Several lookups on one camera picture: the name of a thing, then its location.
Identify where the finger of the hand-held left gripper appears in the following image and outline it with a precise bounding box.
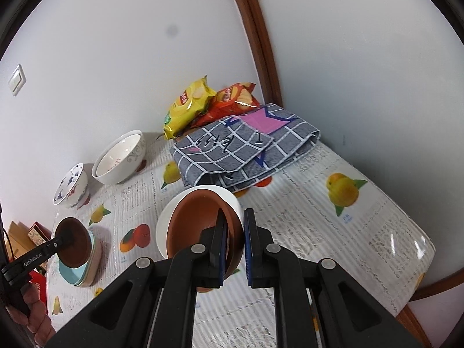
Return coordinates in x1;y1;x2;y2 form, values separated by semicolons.
45;235;77;256

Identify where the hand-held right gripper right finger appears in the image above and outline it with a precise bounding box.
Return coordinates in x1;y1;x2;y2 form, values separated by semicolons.
244;208;425;348

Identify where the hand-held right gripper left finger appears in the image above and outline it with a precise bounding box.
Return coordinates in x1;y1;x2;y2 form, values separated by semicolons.
45;208;233;348

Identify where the small brown clay bowl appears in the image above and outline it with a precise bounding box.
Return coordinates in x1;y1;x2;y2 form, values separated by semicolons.
167;190;244;293
52;217;91;267

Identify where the blue square plate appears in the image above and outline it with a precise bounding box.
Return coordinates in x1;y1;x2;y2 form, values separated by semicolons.
59;234;99;284

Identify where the pink square plate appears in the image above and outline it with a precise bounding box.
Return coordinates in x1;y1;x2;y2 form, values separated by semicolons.
74;230;103;289

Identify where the plain white bowl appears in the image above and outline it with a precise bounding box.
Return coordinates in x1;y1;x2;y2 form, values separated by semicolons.
156;185;243;260

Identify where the person's left hand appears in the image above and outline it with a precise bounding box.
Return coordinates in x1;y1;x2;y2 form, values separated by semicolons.
7;286;57;345

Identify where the patterned cardboard box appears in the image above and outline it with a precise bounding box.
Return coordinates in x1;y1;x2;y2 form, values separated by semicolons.
27;221;53;245

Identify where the red box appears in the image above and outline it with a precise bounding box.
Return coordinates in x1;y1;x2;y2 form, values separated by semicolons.
28;270;48;298

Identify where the blue patterned white bowl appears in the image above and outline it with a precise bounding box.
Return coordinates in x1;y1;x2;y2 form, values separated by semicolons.
54;163;90;209

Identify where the fruit print tablecloth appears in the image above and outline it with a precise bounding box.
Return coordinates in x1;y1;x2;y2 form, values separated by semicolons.
45;130;436;348

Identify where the large white printed bowl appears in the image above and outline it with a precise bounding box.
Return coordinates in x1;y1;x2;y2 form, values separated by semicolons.
91;129;146;185

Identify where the grey checked cloth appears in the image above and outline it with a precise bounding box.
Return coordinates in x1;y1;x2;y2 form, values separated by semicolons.
171;103;321;193

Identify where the yellow chip bag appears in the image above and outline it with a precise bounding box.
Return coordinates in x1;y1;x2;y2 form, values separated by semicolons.
162;76;217;140

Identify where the red chip bag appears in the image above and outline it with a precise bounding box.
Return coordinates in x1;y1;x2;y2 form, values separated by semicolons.
188;81;262;129

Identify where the brown wooden baseboard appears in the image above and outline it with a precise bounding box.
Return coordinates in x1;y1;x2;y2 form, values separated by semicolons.
399;264;464;348

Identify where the white light switch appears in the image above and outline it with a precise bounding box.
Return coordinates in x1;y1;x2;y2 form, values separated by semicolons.
8;64;28;97

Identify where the brown wooden door frame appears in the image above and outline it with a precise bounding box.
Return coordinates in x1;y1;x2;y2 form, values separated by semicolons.
224;0;285;107

